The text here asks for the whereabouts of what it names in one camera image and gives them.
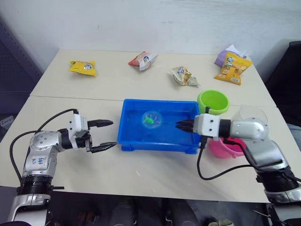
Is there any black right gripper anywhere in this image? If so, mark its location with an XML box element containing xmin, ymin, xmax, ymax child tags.
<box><xmin>175</xmin><ymin>119</ymin><xmax>197</xmax><ymax>133</ymax></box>

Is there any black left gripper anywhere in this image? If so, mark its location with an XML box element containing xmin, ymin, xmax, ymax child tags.
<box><xmin>75</xmin><ymin>119</ymin><xmax>118</xmax><ymax>154</ymax></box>

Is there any clear round fishing net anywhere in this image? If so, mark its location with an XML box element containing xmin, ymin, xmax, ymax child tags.
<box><xmin>142</xmin><ymin>110</ymin><xmax>177</xmax><ymax>130</ymax></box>

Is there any blue plastic tub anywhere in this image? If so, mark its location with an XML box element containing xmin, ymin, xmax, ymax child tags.
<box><xmin>117</xmin><ymin>98</ymin><xmax>203</xmax><ymax>155</ymax></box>

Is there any green plastic bucket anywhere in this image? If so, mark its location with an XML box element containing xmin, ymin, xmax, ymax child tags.
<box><xmin>197</xmin><ymin>89</ymin><xmax>230</xmax><ymax>115</ymax></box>

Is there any pink plastic bucket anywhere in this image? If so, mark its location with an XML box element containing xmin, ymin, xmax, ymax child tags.
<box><xmin>208</xmin><ymin>137</ymin><xmax>246</xmax><ymax>159</ymax></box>

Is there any clear plastic cup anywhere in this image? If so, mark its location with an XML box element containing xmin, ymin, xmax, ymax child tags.
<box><xmin>231</xmin><ymin>104</ymin><xmax>269</xmax><ymax>133</ymax></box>

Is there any beige crumpled snack bag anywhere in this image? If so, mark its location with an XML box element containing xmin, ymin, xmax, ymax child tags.
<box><xmin>170</xmin><ymin>66</ymin><xmax>201</xmax><ymax>88</ymax></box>

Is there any small yellow snack bag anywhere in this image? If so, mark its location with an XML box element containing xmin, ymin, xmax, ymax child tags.
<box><xmin>68</xmin><ymin>60</ymin><xmax>98</xmax><ymax>77</ymax></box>

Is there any large yellow chips bag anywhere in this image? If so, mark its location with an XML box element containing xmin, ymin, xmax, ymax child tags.
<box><xmin>213</xmin><ymin>52</ymin><xmax>253</xmax><ymax>86</ymax></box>

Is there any purple white pack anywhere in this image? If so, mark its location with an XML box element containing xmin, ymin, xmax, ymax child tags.
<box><xmin>214</xmin><ymin>44</ymin><xmax>248</xmax><ymax>67</ymax></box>

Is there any red white snack bag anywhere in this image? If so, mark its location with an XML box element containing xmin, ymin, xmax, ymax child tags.
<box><xmin>127</xmin><ymin>51</ymin><xmax>158</xmax><ymax>72</ymax></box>

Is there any dark rounded shape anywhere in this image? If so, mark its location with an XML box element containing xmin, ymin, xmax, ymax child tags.
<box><xmin>110</xmin><ymin>199</ymin><xmax>140</xmax><ymax>226</ymax></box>

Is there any black chair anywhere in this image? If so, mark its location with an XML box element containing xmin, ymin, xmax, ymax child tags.
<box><xmin>265</xmin><ymin>40</ymin><xmax>301</xmax><ymax>127</ymax></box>

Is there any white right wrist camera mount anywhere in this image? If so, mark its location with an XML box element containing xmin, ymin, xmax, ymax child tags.
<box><xmin>193</xmin><ymin>113</ymin><xmax>222</xmax><ymax>138</ymax></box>

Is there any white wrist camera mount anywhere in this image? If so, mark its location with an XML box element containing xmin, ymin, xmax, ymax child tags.
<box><xmin>67</xmin><ymin>113</ymin><xmax>89</xmax><ymax>150</ymax></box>
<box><xmin>193</xmin><ymin>113</ymin><xmax>222</xmax><ymax>138</ymax></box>

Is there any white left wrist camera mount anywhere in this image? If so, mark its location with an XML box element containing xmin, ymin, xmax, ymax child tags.
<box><xmin>67</xmin><ymin>113</ymin><xmax>89</xmax><ymax>150</ymax></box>

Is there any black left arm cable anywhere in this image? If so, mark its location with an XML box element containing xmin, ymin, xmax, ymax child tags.
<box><xmin>9</xmin><ymin>108</ymin><xmax>79</xmax><ymax>186</ymax></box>

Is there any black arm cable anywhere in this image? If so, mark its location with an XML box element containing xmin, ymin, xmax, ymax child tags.
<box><xmin>9</xmin><ymin>108</ymin><xmax>79</xmax><ymax>186</ymax></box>
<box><xmin>197</xmin><ymin>136</ymin><xmax>301</xmax><ymax>183</ymax></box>

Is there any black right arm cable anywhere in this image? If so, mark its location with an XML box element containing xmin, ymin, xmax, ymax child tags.
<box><xmin>197</xmin><ymin>136</ymin><xmax>301</xmax><ymax>183</ymax></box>

